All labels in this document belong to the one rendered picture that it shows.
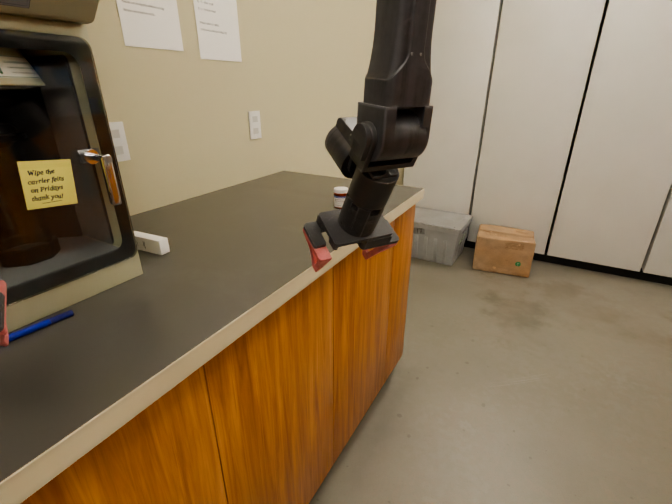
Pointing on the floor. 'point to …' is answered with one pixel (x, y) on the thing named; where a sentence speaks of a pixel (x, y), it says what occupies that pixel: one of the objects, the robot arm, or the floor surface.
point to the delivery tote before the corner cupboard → (439, 235)
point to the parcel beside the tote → (504, 250)
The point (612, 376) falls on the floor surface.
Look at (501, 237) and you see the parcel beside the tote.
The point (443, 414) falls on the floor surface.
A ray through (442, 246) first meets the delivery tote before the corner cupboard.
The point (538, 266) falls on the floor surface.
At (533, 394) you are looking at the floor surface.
